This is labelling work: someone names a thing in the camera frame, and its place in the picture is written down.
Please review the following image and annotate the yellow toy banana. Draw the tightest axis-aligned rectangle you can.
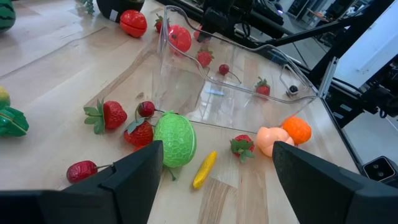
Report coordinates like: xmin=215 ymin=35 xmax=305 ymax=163
xmin=192 ymin=151 xmax=218 ymax=190

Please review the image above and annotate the red cherry with stem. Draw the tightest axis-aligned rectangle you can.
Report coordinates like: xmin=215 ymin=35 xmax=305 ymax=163
xmin=218 ymin=63 xmax=242 ymax=84
xmin=136 ymin=101 xmax=165 ymax=118
xmin=66 ymin=160 xmax=113 ymax=184

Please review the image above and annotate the striped green toy watermelon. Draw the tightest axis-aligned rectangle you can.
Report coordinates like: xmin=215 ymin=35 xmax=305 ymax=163
xmin=0 ymin=0 xmax=16 ymax=32

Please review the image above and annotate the black table-level camera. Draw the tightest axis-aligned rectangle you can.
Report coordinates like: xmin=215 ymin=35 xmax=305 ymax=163
xmin=362 ymin=155 xmax=398 ymax=189

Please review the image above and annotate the clear plastic container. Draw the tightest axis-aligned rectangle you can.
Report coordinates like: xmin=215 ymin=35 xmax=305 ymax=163
xmin=151 ymin=5 xmax=320 ymax=133

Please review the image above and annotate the toy orange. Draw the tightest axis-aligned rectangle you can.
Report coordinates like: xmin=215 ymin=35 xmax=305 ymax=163
xmin=282 ymin=116 xmax=312 ymax=146

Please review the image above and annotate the yellow toy pepper green stem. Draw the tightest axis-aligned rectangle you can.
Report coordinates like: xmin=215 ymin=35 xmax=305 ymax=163
xmin=0 ymin=86 xmax=30 ymax=138

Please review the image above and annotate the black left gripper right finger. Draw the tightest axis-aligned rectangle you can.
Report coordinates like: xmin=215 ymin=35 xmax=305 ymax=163
xmin=272 ymin=141 xmax=398 ymax=224

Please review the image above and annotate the toy peach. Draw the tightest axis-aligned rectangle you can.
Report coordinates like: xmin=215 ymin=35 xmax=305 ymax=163
xmin=256 ymin=126 xmax=295 ymax=157

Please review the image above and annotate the red toy tomato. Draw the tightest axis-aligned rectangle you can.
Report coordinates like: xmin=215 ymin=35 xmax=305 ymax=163
xmin=119 ymin=9 xmax=148 ymax=39
xmin=167 ymin=24 xmax=193 ymax=53

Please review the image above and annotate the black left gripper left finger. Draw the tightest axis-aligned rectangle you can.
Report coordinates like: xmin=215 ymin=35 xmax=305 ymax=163
xmin=0 ymin=140 xmax=164 ymax=224

